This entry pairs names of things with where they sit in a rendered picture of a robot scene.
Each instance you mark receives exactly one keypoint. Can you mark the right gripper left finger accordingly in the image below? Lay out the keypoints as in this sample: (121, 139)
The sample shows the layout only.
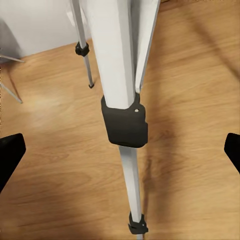
(12, 148)

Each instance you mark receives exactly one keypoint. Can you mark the camera tripod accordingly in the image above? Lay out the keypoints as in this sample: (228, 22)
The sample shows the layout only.
(122, 33)

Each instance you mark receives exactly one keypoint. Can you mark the wall socket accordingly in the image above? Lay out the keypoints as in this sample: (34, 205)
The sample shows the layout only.
(71, 17)

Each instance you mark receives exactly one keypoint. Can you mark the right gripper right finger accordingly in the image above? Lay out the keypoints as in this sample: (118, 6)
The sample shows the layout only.
(232, 149)

